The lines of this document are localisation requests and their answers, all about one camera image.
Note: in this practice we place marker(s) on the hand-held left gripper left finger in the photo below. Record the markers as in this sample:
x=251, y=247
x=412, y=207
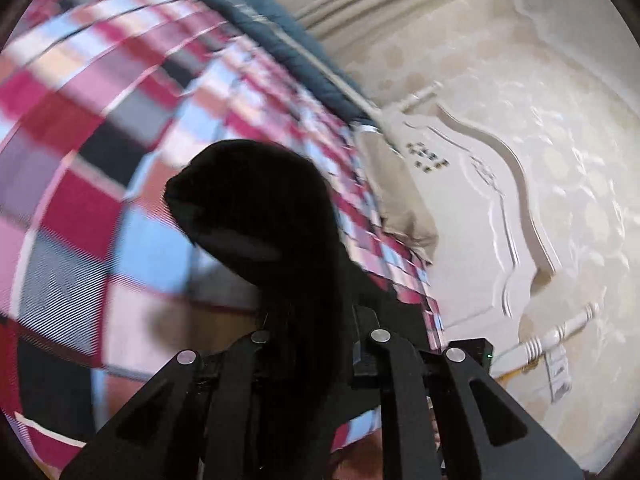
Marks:
x=165, y=410

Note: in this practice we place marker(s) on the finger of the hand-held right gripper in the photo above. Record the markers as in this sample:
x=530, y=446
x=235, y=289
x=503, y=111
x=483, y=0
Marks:
x=366, y=320

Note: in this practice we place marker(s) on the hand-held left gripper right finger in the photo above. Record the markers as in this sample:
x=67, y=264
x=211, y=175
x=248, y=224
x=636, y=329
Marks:
x=475, y=410

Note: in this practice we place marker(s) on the black studded pants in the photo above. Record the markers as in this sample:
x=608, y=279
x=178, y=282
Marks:
x=280, y=240

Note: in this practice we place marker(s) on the white paper tag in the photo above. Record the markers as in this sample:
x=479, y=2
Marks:
x=559, y=375

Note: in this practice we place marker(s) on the white carved headboard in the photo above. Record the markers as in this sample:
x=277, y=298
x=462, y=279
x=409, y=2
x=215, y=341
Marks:
x=475, y=240

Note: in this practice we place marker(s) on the beige pillow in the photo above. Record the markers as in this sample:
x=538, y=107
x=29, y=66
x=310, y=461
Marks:
x=400, y=200

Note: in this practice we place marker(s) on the dark headboard stickers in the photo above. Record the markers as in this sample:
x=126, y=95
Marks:
x=427, y=156

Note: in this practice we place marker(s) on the pink plaid blanket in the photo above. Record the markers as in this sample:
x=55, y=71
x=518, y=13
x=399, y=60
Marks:
x=100, y=160

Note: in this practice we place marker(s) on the blue duvet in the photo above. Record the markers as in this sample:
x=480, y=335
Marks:
x=300, y=45

